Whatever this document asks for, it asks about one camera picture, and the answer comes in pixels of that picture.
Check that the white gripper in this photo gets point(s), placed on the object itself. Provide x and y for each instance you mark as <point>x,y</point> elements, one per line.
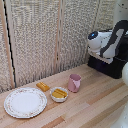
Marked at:
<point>101,57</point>

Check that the black air fryer drawer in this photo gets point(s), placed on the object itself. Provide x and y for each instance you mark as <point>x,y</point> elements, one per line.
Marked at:
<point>96,67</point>

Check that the yellow bread block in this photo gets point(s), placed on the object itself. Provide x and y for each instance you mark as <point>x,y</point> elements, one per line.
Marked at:
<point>42,86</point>

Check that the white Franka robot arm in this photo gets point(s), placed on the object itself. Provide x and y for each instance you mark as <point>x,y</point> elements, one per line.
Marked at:
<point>100,41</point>

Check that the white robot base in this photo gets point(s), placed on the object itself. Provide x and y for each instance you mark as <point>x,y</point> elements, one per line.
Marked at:
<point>121,118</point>

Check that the yellow bread stick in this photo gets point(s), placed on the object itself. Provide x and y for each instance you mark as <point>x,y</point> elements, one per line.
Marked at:
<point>62,92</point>
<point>57,95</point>

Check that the pink plastic cup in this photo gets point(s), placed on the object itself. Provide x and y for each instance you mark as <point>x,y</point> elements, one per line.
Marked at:
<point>74,84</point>

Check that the white ceramic bowl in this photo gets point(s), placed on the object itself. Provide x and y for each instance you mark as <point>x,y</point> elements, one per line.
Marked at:
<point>59,99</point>

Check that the beige woven folding screen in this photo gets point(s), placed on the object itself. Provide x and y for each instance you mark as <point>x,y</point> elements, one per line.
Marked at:
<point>33,40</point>

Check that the white floral rim plate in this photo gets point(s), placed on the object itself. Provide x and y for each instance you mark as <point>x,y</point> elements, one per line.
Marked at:
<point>25,102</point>

